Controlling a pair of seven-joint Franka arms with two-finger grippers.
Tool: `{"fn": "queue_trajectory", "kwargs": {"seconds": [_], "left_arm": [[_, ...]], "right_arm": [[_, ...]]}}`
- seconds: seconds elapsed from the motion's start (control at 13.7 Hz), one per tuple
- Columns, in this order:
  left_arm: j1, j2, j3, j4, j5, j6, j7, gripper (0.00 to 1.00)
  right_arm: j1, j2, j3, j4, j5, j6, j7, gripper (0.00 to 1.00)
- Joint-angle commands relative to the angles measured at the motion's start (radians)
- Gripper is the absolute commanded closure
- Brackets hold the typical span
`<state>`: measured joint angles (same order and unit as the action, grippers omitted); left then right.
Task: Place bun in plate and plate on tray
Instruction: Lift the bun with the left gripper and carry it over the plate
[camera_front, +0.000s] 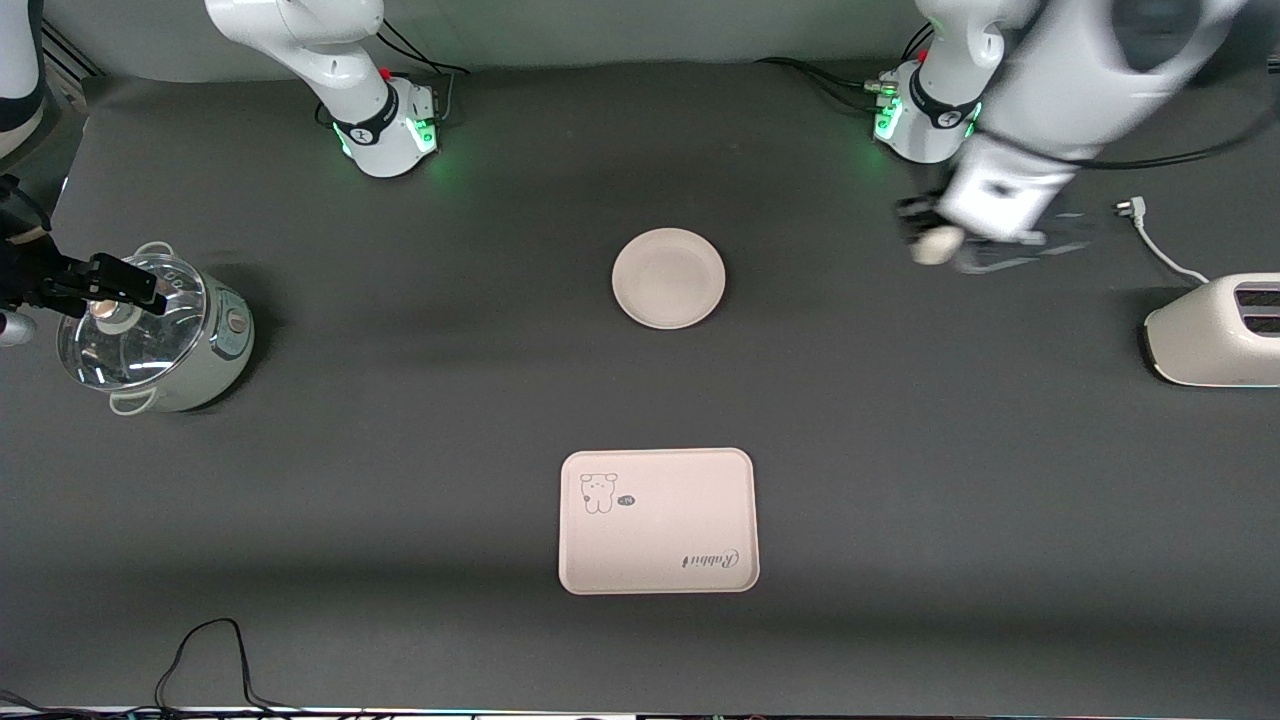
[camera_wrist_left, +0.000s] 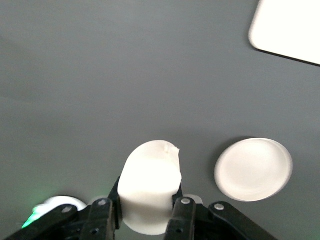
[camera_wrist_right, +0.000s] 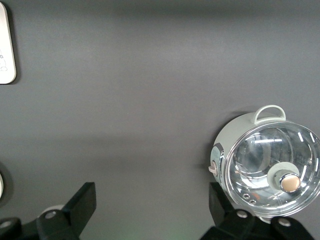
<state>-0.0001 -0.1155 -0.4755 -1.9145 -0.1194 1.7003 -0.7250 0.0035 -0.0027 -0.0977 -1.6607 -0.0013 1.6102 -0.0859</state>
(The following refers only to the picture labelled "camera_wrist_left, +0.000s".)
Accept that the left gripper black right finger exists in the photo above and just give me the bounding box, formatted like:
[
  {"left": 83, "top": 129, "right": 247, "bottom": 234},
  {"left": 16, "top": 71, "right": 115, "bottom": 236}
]
[{"left": 163, "top": 186, "right": 197, "bottom": 240}]

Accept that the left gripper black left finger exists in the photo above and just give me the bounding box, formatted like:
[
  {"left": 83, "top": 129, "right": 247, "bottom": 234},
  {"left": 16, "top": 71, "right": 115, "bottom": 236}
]
[{"left": 80, "top": 176, "right": 123, "bottom": 240}]

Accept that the white steamed bun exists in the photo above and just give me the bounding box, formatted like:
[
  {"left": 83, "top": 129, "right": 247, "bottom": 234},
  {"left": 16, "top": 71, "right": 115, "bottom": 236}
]
[{"left": 117, "top": 139, "right": 183, "bottom": 236}]

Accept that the round beige plate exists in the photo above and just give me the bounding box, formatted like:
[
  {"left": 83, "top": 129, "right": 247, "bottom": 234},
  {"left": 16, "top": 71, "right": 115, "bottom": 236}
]
[{"left": 213, "top": 137, "right": 294, "bottom": 203}]

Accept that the beige rabbit print tray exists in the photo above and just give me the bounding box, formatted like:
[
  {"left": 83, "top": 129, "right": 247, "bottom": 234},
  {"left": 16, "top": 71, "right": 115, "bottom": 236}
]
[{"left": 248, "top": 0, "right": 320, "bottom": 67}]

